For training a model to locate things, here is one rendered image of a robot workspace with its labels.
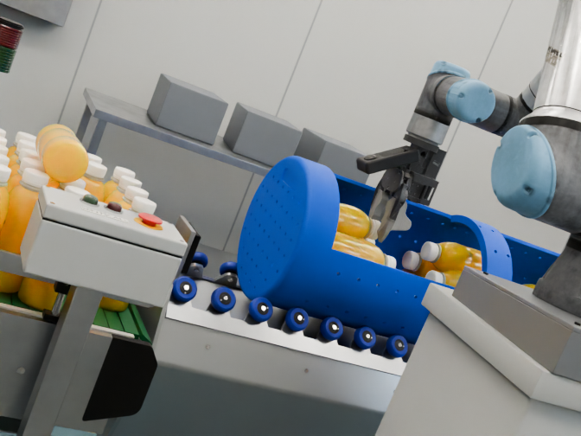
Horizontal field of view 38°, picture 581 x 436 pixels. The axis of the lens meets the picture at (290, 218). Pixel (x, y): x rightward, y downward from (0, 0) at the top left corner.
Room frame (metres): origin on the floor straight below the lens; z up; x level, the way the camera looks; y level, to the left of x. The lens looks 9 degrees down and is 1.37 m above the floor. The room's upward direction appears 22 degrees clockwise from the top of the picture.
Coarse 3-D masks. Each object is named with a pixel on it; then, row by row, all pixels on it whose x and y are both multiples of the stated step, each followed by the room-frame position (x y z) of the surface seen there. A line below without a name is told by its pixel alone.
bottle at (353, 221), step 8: (344, 208) 1.59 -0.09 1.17; (352, 208) 1.60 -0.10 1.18; (344, 216) 1.58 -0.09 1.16; (352, 216) 1.59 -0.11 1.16; (360, 216) 1.60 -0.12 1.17; (344, 224) 1.58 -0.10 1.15; (352, 224) 1.59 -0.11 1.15; (360, 224) 1.59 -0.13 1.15; (368, 224) 1.61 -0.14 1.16; (344, 232) 1.58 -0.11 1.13; (352, 232) 1.59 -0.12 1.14; (360, 232) 1.60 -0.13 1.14; (368, 232) 1.62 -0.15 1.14
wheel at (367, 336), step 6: (360, 330) 1.55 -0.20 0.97; (366, 330) 1.56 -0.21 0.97; (372, 330) 1.57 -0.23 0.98; (354, 336) 1.55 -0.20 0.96; (360, 336) 1.55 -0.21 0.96; (366, 336) 1.55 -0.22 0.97; (372, 336) 1.56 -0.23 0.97; (360, 342) 1.54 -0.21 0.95; (366, 342) 1.55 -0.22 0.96; (372, 342) 1.56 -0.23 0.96; (366, 348) 1.55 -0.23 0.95
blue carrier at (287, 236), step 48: (288, 192) 1.55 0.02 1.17; (336, 192) 1.51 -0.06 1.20; (240, 240) 1.66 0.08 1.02; (288, 240) 1.47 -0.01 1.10; (384, 240) 1.82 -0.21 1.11; (432, 240) 1.85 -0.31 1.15; (480, 240) 1.67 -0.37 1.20; (288, 288) 1.46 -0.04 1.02; (336, 288) 1.48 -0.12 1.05; (384, 288) 1.51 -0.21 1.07; (384, 336) 1.63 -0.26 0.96
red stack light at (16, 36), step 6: (0, 24) 1.64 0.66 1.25; (0, 30) 1.64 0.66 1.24; (6, 30) 1.64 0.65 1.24; (12, 30) 1.64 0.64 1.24; (18, 30) 1.65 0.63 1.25; (0, 36) 1.64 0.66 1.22; (6, 36) 1.64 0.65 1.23; (12, 36) 1.65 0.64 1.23; (18, 36) 1.66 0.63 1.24; (0, 42) 1.64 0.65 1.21; (6, 42) 1.64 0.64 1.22; (12, 42) 1.65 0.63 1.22; (18, 42) 1.67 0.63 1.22; (12, 48) 1.66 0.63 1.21
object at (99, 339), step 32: (0, 320) 1.17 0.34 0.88; (32, 320) 1.19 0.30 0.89; (0, 352) 1.17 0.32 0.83; (32, 352) 1.19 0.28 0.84; (96, 352) 1.23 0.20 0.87; (128, 352) 1.25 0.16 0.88; (0, 384) 1.18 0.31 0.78; (32, 384) 1.20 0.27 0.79; (96, 384) 1.24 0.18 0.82; (128, 384) 1.26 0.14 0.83; (0, 416) 1.25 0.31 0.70; (64, 416) 1.23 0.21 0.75; (96, 416) 1.25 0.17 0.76
